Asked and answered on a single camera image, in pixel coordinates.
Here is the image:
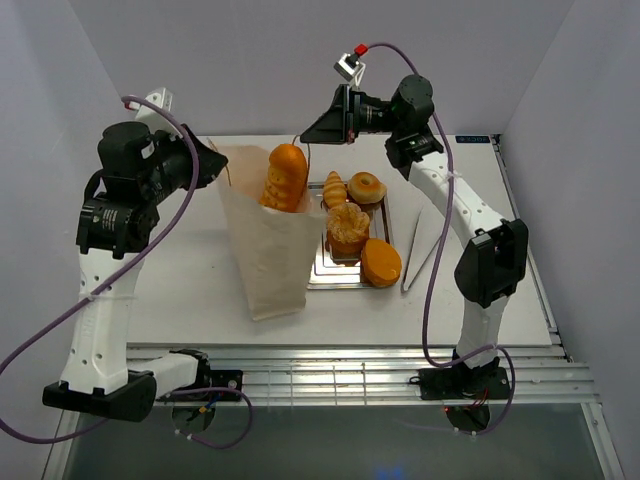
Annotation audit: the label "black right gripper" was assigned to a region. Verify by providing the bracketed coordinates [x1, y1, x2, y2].
[298, 85, 402, 146]

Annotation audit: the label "long scored baguette loaf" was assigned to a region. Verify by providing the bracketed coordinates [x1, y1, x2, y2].
[259, 143, 308, 213]

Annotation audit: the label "beige paper bag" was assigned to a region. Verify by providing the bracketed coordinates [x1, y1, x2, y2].
[208, 141, 327, 321]

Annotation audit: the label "metal serving tongs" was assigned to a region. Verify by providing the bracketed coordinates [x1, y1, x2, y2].
[400, 205, 441, 295]

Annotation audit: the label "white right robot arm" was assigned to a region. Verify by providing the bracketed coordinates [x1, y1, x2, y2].
[301, 74, 529, 400]

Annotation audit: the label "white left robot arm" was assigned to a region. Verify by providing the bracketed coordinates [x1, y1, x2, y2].
[42, 121, 228, 422]

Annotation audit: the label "small croissant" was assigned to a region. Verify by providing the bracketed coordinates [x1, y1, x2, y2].
[323, 171, 347, 209]

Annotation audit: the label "sugared flower bun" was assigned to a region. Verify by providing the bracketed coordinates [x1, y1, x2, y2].
[327, 202, 370, 256]

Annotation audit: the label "round smooth bun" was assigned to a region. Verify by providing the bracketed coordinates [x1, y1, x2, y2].
[361, 238, 402, 288]

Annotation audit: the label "silver metal tray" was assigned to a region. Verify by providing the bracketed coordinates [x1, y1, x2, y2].
[307, 197, 394, 290]

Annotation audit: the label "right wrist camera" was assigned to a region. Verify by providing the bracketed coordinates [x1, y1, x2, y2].
[334, 44, 369, 90]

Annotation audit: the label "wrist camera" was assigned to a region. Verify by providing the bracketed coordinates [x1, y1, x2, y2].
[124, 87, 173, 133]
[334, 44, 369, 90]

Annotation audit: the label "glazed ring donut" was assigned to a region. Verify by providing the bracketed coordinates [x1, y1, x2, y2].
[347, 172, 387, 205]

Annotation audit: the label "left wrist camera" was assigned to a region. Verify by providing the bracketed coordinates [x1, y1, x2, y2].
[124, 87, 173, 133]

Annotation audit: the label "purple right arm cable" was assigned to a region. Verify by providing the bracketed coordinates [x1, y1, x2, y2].
[364, 42, 516, 437]

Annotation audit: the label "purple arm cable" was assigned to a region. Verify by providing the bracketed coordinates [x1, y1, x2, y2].
[364, 42, 516, 437]
[0, 94, 256, 450]

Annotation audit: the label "aluminium table frame rail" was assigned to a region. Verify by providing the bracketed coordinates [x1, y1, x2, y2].
[122, 342, 601, 407]

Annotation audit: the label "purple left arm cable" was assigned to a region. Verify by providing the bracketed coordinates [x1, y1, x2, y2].
[0, 94, 256, 450]

